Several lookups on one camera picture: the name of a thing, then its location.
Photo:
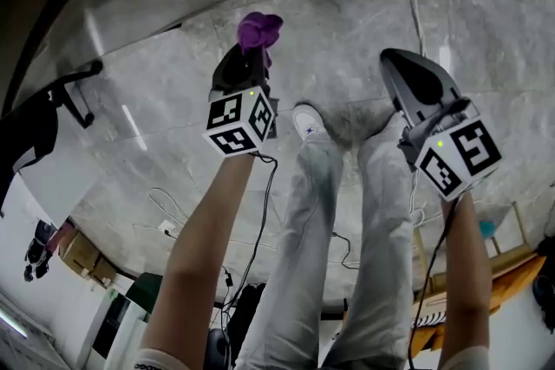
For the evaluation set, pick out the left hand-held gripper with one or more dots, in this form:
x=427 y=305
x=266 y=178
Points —
x=236 y=130

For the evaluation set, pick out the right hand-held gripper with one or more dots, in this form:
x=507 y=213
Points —
x=459 y=160

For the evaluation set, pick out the purple cloth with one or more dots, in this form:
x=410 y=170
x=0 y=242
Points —
x=258 y=30

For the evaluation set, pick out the person's right forearm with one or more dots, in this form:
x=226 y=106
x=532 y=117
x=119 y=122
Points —
x=466 y=273

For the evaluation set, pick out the person's left forearm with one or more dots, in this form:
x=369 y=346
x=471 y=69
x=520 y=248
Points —
x=204 y=229

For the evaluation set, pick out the person's left white shoe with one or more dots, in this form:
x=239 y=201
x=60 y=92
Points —
x=308 y=121

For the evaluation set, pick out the person's right leg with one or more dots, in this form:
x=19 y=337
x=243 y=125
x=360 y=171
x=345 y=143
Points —
x=381 y=229

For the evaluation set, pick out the person's leg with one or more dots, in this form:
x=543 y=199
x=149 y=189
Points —
x=303 y=229
x=381 y=229

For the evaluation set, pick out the teal small object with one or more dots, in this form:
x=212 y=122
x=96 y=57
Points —
x=487 y=229

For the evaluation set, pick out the person's left leg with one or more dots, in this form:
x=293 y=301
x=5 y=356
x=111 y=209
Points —
x=303 y=229

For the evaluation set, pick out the white power strip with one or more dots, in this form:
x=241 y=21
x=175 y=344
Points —
x=166 y=226

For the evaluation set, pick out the black office chair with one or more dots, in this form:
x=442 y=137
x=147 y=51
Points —
x=30 y=130

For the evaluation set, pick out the white bathtub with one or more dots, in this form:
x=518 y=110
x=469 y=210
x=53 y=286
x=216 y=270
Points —
x=47 y=195

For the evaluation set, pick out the dark green bin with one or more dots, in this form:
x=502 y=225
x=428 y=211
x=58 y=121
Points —
x=145 y=292

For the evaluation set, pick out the cardboard box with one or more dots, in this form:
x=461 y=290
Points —
x=80 y=251
x=104 y=273

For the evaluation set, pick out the person's white shirt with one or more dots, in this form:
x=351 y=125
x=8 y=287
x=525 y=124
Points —
x=160 y=359

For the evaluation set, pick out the black camera equipment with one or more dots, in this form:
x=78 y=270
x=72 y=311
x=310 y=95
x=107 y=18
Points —
x=544 y=294

